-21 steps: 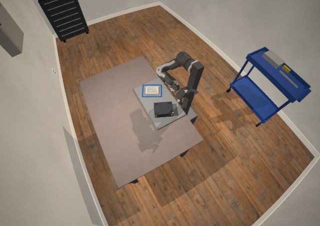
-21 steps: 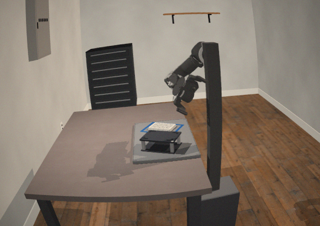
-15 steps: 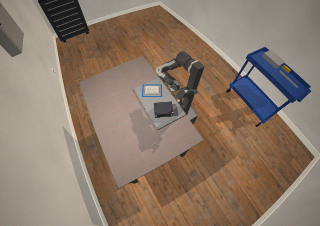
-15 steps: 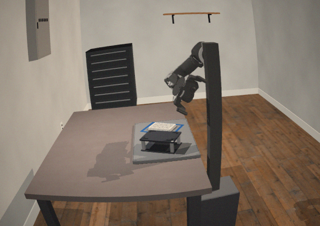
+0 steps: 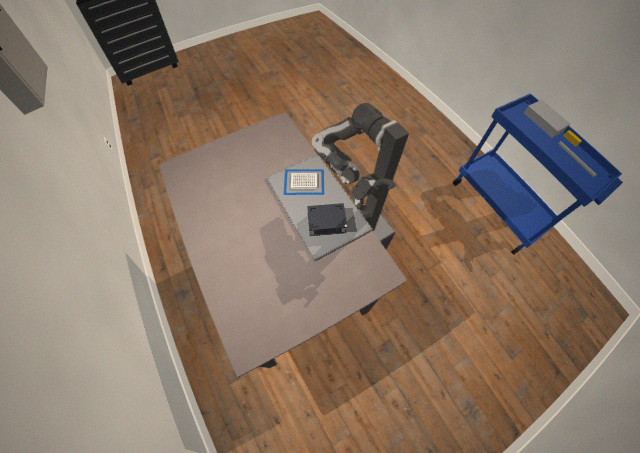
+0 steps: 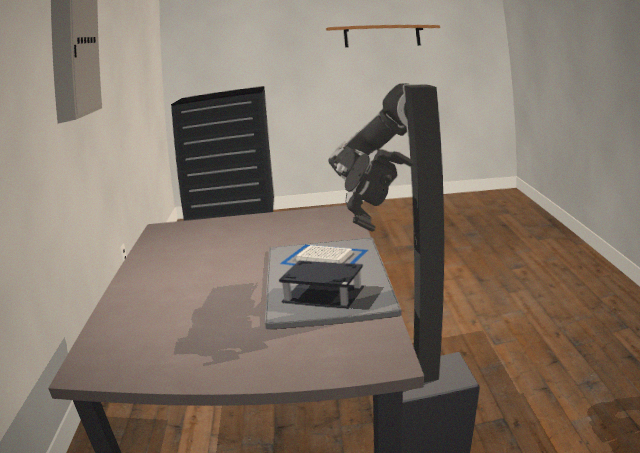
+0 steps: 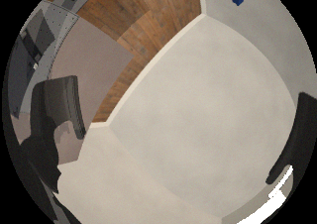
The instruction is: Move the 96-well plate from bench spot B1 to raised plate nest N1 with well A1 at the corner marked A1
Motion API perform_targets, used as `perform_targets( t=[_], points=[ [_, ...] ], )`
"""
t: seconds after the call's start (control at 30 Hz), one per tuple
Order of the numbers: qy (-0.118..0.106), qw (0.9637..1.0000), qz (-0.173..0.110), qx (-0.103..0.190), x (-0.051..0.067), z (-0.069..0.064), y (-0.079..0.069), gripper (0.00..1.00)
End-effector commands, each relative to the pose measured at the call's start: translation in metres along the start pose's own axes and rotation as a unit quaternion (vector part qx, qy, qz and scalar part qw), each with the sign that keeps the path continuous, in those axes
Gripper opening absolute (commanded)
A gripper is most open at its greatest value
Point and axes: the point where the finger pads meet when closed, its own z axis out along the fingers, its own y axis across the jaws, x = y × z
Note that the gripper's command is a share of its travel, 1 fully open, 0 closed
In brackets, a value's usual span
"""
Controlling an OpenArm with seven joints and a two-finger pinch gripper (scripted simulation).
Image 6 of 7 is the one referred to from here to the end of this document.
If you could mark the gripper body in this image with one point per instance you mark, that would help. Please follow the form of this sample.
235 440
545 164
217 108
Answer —
371 185

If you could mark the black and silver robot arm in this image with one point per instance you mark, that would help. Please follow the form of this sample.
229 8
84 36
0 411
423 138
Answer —
374 134

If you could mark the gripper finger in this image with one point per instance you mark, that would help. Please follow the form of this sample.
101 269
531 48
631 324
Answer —
354 201
380 157

